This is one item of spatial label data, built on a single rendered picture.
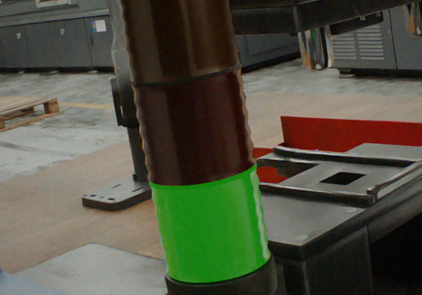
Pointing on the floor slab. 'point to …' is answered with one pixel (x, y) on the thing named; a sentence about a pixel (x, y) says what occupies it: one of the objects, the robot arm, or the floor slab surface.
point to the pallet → (24, 103)
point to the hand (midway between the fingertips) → (191, 10)
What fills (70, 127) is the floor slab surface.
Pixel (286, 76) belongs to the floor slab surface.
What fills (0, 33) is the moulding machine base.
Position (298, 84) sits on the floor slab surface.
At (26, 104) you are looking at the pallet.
